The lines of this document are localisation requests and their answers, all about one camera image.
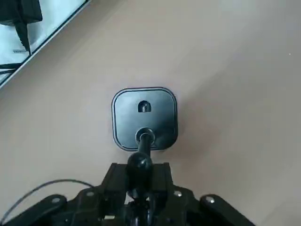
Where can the black desktop phone stand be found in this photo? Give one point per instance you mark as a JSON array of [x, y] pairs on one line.
[[145, 110]]

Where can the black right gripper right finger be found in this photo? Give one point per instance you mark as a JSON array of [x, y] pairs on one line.
[[211, 207]]

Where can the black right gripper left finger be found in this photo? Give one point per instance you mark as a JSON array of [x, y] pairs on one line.
[[54, 207]]

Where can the black power adapter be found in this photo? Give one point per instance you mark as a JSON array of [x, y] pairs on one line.
[[21, 11]]

